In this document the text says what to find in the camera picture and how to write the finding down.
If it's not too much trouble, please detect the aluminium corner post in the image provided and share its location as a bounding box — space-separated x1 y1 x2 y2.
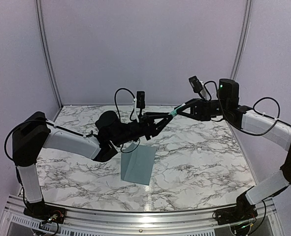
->
230 0 254 80
34 0 63 109

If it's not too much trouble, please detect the aluminium front rail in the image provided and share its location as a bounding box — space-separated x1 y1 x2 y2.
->
0 195 284 236

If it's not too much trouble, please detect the left aluminium corner post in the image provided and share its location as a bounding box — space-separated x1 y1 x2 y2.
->
34 0 63 109

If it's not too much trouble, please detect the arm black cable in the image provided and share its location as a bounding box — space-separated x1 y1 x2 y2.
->
204 80 281 136
114 88 138 154

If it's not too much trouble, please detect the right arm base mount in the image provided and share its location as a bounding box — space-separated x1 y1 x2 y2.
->
212 206 258 225

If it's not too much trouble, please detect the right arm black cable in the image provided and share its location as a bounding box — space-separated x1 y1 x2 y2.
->
204 80 281 136

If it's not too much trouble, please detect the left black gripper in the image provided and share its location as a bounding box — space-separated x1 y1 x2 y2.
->
112 113 173 147

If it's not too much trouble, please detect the white green glue stick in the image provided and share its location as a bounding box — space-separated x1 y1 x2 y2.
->
169 103 185 117

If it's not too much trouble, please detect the right aluminium corner post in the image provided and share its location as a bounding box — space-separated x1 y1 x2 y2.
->
230 0 254 80

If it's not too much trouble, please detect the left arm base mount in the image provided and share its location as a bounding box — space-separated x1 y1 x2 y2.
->
23 205 66 224

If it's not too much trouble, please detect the blue-grey envelope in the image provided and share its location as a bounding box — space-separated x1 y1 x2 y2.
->
121 143 157 185

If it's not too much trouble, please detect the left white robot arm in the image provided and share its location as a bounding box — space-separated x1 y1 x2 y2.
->
5 111 173 219

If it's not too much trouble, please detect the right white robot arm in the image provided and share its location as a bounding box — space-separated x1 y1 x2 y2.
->
171 79 291 220

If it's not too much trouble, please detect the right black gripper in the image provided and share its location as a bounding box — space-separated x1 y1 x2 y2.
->
176 98 228 121

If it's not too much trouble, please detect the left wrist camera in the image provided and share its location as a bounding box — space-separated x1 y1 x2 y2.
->
133 91 145 122

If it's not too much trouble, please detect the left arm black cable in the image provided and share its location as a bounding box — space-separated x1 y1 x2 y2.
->
114 88 138 154

